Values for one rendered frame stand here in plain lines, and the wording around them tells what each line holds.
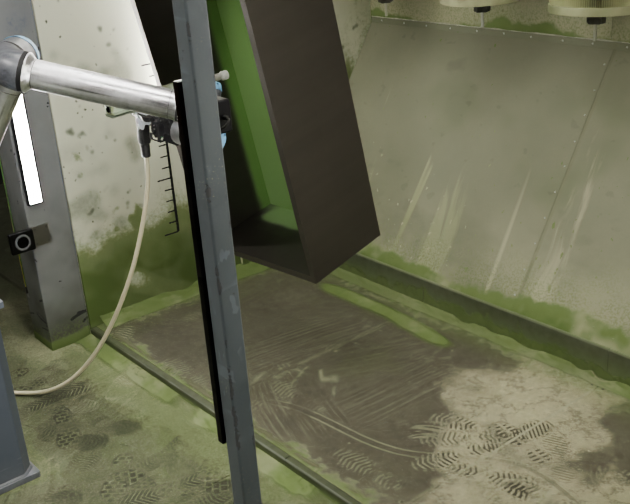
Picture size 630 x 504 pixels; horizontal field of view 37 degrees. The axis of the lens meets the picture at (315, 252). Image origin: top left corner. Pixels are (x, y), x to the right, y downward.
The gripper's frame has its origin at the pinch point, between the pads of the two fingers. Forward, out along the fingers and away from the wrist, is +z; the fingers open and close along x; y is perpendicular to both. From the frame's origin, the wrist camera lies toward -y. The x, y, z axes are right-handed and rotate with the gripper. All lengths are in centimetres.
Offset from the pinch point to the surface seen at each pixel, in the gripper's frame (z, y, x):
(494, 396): -102, 100, 63
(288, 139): -39.3, 9.0, 27.9
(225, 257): -109, -10, -61
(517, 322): -87, 94, 100
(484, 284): -67, 88, 107
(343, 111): -40, 7, 54
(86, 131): 72, 33, 24
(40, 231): 71, 67, -4
